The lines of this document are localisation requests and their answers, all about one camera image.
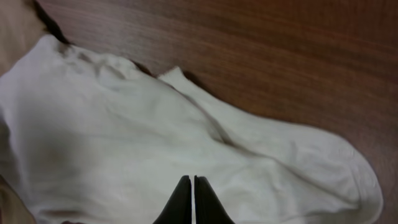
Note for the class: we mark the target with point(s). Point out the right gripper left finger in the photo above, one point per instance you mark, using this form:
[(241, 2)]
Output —
[(178, 209)]

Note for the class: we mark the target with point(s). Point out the white and beige garment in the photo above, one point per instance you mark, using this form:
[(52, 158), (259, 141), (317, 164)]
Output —
[(90, 138)]

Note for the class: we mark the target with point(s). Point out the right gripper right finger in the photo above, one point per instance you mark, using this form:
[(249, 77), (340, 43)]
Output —
[(208, 208)]

